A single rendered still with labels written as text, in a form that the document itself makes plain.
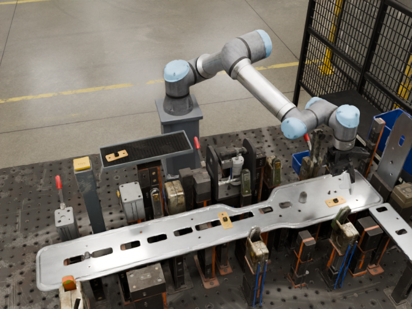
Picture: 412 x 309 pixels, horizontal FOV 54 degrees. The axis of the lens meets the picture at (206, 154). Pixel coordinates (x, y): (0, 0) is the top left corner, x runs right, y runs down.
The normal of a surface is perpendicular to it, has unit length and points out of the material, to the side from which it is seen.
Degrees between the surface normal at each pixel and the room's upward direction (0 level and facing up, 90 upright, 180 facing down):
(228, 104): 0
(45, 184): 0
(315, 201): 0
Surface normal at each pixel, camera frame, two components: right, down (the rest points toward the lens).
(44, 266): 0.00, -0.76
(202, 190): 0.32, 0.62
